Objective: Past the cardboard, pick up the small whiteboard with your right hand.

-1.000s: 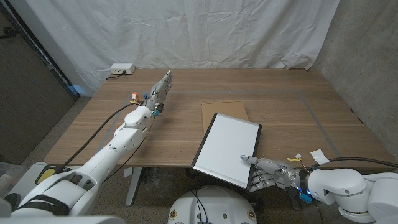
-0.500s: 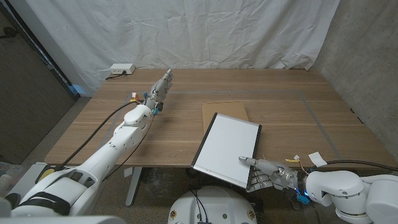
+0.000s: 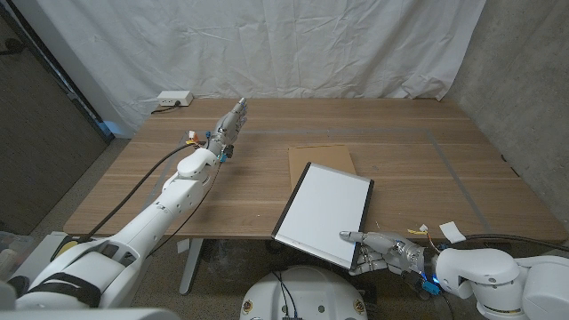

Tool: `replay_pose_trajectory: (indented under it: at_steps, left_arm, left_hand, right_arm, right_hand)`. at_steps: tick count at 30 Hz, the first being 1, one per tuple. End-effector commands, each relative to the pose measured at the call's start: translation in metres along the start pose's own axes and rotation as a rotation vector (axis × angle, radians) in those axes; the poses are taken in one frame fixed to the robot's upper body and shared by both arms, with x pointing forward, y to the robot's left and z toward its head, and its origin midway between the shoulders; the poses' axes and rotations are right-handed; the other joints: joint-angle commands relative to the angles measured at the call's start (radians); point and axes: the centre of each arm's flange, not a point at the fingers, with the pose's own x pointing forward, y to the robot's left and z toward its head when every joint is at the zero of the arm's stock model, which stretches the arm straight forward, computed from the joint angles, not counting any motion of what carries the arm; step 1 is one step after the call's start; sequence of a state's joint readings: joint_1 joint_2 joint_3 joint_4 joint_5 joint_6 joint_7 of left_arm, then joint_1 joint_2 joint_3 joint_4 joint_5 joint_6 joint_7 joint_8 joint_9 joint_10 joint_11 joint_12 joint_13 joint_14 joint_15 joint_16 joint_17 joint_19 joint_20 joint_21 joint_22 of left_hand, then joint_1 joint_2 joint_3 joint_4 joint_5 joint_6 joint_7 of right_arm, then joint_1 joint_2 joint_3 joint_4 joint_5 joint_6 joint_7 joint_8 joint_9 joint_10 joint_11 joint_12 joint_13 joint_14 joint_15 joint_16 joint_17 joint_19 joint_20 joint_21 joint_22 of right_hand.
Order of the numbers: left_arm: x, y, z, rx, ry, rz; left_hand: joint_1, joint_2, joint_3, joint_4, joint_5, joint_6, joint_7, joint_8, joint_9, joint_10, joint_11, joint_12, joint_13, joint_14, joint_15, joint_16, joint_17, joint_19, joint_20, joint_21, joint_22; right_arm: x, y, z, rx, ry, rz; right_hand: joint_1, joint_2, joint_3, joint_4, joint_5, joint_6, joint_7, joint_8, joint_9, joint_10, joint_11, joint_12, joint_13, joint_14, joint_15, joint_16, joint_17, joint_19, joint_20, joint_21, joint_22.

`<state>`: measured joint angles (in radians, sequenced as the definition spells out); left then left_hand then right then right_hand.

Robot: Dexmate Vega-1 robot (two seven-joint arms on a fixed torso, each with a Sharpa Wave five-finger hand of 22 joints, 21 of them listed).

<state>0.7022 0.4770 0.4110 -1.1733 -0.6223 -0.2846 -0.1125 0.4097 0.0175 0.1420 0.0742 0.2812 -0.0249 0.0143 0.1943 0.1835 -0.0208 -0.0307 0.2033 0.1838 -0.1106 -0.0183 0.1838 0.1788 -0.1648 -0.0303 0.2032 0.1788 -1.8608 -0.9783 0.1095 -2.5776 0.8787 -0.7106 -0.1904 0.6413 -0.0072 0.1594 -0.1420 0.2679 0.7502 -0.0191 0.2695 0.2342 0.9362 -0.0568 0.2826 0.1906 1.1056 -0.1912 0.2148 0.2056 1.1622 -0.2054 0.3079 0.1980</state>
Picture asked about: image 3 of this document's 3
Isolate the black torso cable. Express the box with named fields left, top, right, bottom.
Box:
left=271, top=269, right=291, bottom=319

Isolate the blue torso cable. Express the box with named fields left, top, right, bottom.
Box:
left=279, top=273, right=300, bottom=320

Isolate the grey table leg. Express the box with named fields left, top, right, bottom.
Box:
left=178, top=238, right=204, bottom=296

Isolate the brown cardboard sheet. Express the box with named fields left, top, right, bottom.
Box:
left=287, top=144, right=358, bottom=193

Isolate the black power strip cable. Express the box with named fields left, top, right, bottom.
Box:
left=149, top=100, right=181, bottom=116

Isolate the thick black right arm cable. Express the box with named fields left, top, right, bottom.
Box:
left=444, top=234, right=569, bottom=253

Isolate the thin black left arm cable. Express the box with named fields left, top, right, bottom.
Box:
left=144, top=162, right=221, bottom=261

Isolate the white wrinkled backdrop cloth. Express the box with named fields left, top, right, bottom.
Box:
left=35, top=0, right=487, bottom=137

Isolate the white power strip box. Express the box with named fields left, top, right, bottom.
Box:
left=156, top=90, right=195, bottom=108

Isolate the yellow and black foot pedal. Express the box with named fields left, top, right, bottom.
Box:
left=49, top=235, right=90, bottom=263

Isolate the clear plastic storage bin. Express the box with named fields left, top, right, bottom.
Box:
left=0, top=230, right=35, bottom=272

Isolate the white cable tag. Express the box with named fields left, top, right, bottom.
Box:
left=438, top=220, right=463, bottom=244

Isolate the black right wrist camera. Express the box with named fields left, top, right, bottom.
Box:
left=402, top=268, right=430, bottom=294

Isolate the light blue floor object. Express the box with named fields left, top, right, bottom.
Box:
left=98, top=119, right=124, bottom=137

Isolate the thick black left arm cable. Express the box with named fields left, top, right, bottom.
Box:
left=79, top=140, right=210, bottom=244

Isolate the small black-framed whiteboard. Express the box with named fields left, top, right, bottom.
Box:
left=270, top=162, right=375, bottom=271

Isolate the white floor board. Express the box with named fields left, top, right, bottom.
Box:
left=15, top=230, right=76, bottom=276

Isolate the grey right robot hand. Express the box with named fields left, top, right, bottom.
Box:
left=340, top=229, right=439, bottom=276

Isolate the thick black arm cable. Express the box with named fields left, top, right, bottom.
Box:
left=79, top=140, right=210, bottom=244
left=444, top=234, right=569, bottom=253

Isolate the dark grey partition panel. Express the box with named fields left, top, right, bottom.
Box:
left=0, top=8, right=115, bottom=236

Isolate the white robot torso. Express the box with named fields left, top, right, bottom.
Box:
left=239, top=265, right=369, bottom=320

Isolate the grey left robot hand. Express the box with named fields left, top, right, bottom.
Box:
left=206, top=97, right=249, bottom=156

